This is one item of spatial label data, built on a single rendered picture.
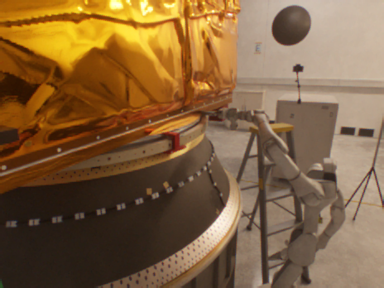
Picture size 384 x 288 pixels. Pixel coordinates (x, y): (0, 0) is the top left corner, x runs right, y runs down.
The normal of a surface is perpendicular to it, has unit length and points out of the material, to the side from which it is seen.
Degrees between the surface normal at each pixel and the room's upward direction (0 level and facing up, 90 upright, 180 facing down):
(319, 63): 90
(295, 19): 90
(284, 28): 90
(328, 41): 90
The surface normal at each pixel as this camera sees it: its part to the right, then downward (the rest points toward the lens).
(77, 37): 0.87, 0.01
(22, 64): 0.80, 0.33
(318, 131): -0.43, 0.27
